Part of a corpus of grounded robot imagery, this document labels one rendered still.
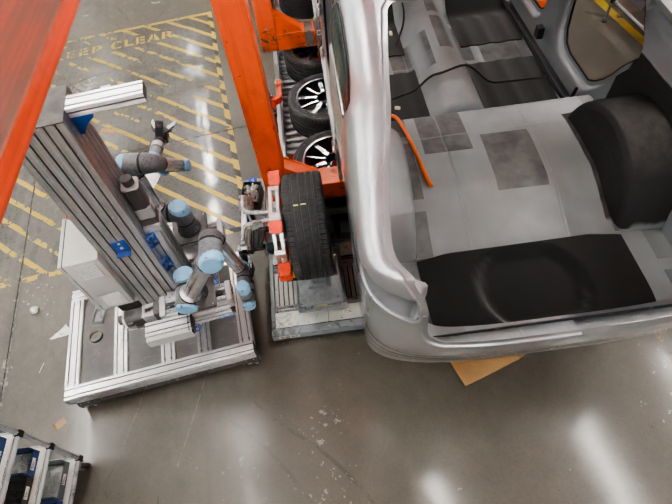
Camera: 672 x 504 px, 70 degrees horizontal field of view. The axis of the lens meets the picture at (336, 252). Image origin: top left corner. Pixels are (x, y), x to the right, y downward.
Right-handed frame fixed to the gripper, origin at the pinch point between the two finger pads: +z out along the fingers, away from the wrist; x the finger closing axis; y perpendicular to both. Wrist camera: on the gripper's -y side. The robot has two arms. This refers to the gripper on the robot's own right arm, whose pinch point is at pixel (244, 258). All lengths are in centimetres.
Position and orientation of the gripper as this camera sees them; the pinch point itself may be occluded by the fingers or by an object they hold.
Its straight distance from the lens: 297.1
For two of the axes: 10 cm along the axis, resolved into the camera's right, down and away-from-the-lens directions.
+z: -1.9, -8.0, 5.6
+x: -9.8, 2.0, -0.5
